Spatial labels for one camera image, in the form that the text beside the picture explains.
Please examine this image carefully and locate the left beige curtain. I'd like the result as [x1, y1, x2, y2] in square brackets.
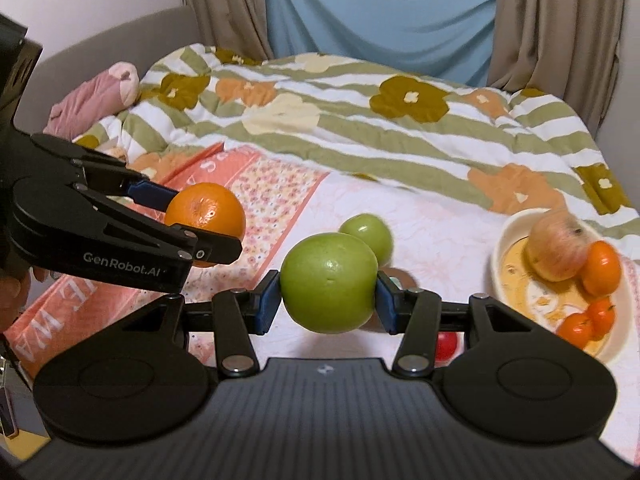
[184, 0, 274, 61]

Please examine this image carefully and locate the green striped floral duvet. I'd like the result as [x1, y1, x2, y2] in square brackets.
[87, 44, 639, 259]

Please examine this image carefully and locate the red cherry tomato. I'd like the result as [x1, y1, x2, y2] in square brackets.
[435, 332, 459, 363]

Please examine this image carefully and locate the small green apple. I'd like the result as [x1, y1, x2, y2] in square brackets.
[338, 214, 394, 266]

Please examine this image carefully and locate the small tangerine left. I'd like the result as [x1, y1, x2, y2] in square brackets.
[555, 313, 593, 350]

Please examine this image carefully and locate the blue cloth under window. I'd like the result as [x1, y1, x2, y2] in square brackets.
[266, 0, 497, 87]

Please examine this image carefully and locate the right beige curtain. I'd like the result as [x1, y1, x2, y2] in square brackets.
[488, 0, 625, 134]

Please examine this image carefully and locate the grey upholstered headboard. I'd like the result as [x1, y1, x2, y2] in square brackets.
[14, 6, 201, 133]

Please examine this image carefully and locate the beige curtain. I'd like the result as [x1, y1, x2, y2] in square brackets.
[488, 0, 625, 134]
[184, 0, 274, 61]

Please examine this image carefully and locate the small tangerine right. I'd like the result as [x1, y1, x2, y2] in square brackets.
[586, 296, 616, 340]

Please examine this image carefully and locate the cream fruit bowl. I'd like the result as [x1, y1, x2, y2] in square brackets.
[490, 208, 639, 364]

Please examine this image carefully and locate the red yellow apple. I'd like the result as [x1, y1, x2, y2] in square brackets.
[525, 209, 590, 283]

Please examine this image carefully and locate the person's left hand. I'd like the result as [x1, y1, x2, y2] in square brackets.
[0, 268, 52, 332]

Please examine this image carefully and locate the large green apple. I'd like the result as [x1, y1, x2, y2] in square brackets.
[280, 232, 378, 334]

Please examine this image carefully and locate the orange tangerine upper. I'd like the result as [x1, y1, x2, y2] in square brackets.
[579, 240, 622, 297]

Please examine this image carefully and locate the pink plush pillow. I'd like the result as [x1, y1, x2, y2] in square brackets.
[43, 62, 140, 140]

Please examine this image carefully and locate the small tangerine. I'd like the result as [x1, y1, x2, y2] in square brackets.
[586, 296, 616, 340]
[555, 313, 593, 350]

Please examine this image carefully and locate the large orange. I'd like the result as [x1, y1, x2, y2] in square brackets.
[164, 182, 246, 240]

